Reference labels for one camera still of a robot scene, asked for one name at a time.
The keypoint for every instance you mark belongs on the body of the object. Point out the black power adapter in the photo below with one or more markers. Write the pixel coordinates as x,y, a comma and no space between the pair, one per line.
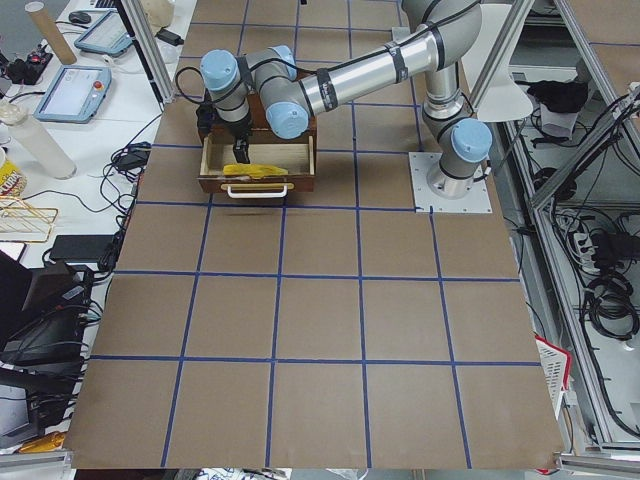
170,37

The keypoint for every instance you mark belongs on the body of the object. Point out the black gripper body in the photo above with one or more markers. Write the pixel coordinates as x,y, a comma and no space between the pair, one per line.
239,128

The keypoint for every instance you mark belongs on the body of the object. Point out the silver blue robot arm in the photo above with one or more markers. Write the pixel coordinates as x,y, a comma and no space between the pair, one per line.
442,32

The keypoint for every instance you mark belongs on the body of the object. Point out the white drawer handle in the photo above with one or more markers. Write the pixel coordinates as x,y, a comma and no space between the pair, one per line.
256,191

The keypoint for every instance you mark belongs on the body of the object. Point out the near teach pendant tablet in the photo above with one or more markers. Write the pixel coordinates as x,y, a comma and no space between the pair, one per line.
74,95

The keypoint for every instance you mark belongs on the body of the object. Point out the cardboard tube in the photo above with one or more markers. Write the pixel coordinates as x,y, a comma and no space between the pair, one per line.
50,32

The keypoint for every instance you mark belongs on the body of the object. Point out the aluminium frame post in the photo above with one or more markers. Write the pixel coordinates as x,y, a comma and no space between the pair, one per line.
134,19

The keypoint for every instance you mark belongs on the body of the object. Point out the far teach pendant tablet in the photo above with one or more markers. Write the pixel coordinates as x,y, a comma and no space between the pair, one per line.
107,35

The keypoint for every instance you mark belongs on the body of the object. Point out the teach pendant tablet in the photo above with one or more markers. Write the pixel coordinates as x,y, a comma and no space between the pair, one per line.
107,35
74,95

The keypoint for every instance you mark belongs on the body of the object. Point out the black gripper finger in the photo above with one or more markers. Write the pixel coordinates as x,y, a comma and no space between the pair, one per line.
241,151

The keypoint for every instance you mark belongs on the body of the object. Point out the black computer mouse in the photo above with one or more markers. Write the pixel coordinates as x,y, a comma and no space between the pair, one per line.
80,18

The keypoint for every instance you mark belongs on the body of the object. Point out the gold wire rack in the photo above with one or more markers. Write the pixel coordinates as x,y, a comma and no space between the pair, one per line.
22,222

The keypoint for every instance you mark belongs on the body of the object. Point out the red white basket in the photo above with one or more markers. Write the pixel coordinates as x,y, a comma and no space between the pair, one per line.
556,365

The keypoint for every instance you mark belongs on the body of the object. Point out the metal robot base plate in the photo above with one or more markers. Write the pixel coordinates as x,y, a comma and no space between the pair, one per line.
434,192

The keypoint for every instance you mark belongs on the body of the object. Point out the white cylinder tube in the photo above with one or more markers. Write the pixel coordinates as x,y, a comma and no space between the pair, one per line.
33,136

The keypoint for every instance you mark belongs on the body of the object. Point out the white plastic chair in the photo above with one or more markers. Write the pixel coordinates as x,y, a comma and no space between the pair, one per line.
493,93

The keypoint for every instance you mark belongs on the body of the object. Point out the brown wooden drawer cabinet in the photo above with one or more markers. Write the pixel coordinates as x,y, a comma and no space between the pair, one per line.
233,92

